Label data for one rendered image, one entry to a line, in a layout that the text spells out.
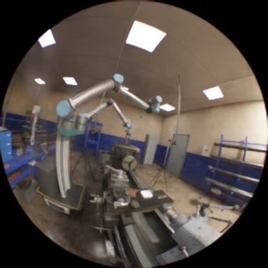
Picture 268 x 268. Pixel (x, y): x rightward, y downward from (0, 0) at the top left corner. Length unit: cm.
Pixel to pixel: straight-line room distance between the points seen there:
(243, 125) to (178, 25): 318
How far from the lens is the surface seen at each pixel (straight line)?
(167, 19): 186
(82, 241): 162
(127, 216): 82
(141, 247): 75
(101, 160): 365
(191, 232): 55
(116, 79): 89
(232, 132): 354
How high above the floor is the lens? 156
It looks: 1 degrees up
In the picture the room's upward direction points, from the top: 12 degrees clockwise
